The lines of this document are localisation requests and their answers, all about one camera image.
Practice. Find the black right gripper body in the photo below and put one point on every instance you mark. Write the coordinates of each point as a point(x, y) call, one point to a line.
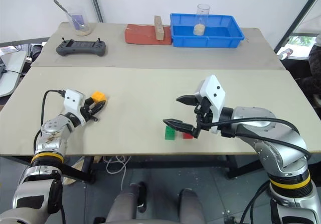
point(204, 108)

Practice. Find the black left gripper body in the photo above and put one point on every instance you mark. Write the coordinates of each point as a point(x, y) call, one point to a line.
point(87, 112)

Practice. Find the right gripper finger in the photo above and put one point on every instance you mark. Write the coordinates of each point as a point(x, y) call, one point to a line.
point(179, 124)
point(186, 100)

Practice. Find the yellow cube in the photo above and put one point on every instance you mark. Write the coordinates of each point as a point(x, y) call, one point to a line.
point(98, 96)

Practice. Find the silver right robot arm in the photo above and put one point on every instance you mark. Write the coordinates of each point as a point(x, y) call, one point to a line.
point(263, 123)

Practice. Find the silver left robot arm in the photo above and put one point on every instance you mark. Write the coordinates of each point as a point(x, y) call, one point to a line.
point(50, 133)

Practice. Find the green cube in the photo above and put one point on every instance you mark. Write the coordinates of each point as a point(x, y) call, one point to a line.
point(170, 133)

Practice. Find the red cube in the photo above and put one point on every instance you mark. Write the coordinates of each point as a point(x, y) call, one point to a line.
point(186, 135)

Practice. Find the grey handheld controller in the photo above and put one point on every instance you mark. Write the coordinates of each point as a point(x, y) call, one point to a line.
point(80, 48)

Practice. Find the blue plastic bin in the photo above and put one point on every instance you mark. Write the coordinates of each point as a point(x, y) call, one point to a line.
point(205, 37)

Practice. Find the tall glass cylinder with grains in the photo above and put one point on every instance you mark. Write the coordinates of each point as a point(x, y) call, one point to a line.
point(200, 28)

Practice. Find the glass beaker with sand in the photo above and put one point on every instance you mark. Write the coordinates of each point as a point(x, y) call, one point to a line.
point(82, 29)

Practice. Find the wooden block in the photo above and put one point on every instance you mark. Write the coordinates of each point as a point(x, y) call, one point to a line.
point(158, 29)

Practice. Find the red brick-coloured mat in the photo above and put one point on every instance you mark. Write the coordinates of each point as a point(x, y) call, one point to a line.
point(140, 34)

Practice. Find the dark rounded leg shape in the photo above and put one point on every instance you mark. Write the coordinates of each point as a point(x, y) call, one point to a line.
point(125, 204)
point(191, 206)

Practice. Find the purple sheet in beaker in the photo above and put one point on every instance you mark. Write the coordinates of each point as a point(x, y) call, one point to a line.
point(77, 20)

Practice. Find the grey side desk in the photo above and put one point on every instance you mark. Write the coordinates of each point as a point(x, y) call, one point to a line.
point(11, 70)

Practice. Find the metal spoon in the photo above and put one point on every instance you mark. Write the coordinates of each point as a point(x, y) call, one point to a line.
point(64, 8)

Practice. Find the seated person in dark clothes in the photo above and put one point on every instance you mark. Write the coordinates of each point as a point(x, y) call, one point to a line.
point(313, 65)

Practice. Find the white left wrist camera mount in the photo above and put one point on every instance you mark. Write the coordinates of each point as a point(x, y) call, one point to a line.
point(72, 99)

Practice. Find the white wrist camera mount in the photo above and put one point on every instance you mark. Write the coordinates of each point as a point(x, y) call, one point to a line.
point(72, 99)
point(215, 91)

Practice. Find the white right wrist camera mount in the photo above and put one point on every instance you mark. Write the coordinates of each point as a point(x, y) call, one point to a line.
point(215, 91)

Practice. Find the black table frame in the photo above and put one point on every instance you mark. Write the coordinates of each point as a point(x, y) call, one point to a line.
point(175, 162)

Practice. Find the grey window frame post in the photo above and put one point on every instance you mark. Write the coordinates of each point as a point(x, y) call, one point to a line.
point(95, 3)

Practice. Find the dark window frame bar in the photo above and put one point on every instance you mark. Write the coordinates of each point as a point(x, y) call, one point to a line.
point(296, 20)

